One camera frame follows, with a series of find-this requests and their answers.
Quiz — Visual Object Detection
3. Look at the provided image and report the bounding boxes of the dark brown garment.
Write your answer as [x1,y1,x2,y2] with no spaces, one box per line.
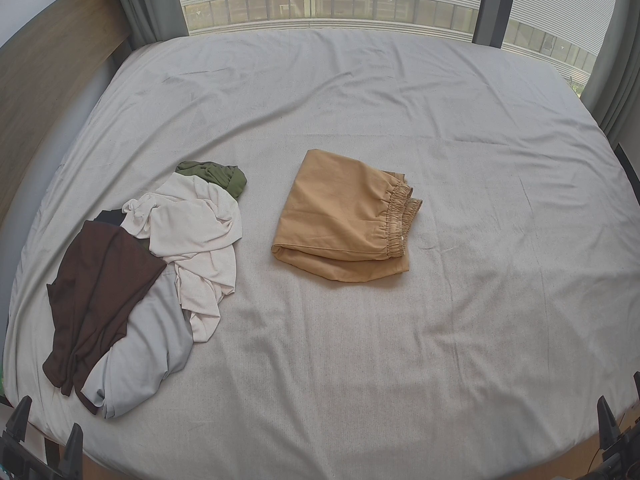
[42,219,167,416]

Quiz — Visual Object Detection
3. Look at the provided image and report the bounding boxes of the cream garment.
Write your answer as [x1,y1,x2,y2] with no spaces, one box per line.
[120,172,243,344]

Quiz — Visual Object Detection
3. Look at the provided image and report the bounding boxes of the bed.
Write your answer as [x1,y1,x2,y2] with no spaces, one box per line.
[0,0,640,480]

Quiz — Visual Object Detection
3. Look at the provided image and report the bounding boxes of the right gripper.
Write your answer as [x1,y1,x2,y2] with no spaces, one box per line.
[597,370,640,480]

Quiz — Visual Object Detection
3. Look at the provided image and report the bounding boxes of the tan shorts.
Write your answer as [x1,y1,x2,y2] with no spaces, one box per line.
[271,149,423,284]

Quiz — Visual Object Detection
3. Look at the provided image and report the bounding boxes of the pale grey garment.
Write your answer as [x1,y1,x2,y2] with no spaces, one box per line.
[80,268,195,420]

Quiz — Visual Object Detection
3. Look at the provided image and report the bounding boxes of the olive green garment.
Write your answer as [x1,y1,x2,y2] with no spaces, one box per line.
[175,159,248,201]

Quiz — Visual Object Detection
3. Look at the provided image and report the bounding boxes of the black garment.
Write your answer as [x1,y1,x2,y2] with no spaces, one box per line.
[92,209,133,229]

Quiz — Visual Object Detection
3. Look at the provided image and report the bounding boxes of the grey-green curtain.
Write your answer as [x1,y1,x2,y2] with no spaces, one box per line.
[107,0,191,49]
[582,0,640,144]

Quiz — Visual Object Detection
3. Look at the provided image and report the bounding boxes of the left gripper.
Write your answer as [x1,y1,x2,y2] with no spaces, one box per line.
[0,395,84,480]

